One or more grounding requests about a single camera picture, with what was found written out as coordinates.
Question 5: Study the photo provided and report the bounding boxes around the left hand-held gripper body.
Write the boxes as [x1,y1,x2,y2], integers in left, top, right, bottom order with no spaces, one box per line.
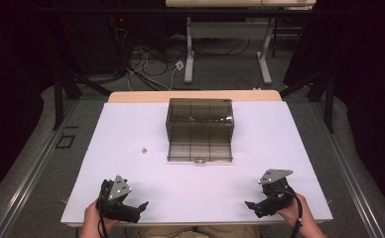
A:
[95,175,142,224]

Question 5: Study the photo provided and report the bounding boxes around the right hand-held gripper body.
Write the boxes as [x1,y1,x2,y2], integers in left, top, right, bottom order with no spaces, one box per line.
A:
[257,169,298,216]

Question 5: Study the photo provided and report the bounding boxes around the smoky plastic drawer box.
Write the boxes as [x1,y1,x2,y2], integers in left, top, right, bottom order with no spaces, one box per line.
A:
[165,97,235,144]

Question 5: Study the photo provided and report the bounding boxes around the person's right hand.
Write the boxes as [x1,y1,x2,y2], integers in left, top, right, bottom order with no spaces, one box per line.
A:
[275,192,315,230]

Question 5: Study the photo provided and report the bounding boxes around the person's left hand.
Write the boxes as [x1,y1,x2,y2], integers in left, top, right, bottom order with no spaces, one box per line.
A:
[82,200,120,234]

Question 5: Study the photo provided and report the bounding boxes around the white table mat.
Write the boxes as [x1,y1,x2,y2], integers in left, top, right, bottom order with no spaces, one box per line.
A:
[60,100,334,225]

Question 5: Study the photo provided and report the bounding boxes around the person's tan pants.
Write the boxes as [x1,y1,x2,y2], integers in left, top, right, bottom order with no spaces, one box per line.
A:
[131,225,262,238]

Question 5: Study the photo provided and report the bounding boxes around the black metal stand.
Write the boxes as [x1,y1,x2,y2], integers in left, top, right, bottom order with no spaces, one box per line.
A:
[52,19,113,132]
[279,65,335,135]

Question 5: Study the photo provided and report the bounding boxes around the white desk with legs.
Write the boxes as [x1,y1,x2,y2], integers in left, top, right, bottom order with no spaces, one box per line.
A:
[165,0,318,85]

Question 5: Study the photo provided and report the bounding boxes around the power strip with red light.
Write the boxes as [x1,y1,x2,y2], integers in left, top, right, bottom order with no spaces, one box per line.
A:
[113,15,128,34]

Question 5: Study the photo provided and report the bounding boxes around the black metal crossbar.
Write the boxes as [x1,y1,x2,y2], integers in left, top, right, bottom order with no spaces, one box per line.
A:
[31,7,350,16]

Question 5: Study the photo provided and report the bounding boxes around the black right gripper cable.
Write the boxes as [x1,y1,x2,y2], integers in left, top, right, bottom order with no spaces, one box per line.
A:
[279,186,305,238]

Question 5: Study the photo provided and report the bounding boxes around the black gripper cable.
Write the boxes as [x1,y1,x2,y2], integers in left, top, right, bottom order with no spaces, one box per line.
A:
[279,186,305,238]
[96,216,109,238]

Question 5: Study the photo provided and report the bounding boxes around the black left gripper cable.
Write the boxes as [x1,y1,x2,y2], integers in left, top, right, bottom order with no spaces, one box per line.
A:
[96,216,109,238]

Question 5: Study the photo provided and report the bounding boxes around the aluminium floor rail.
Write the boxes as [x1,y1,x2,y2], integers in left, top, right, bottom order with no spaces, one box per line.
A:
[308,98,385,238]
[0,98,79,238]

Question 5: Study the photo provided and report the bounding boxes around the tangle of floor cables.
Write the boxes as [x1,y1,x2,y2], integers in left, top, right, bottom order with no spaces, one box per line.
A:
[114,26,186,92]

